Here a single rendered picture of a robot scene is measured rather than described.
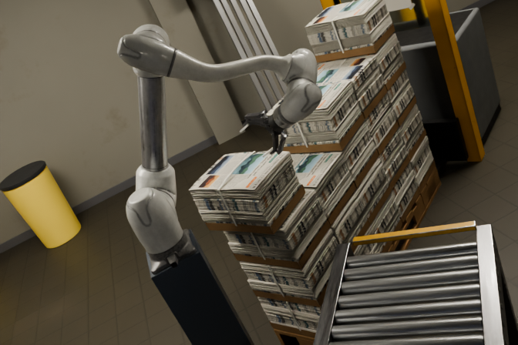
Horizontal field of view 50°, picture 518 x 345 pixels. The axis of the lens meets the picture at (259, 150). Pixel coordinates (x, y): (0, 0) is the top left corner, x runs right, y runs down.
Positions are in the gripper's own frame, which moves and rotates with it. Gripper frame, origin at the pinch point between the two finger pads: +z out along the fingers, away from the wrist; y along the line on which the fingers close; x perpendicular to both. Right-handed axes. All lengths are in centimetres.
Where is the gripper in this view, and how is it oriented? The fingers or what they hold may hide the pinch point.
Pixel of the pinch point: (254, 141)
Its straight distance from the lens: 222.0
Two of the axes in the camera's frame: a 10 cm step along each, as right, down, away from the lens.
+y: 6.8, 7.3, 0.7
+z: -5.1, 4.1, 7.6
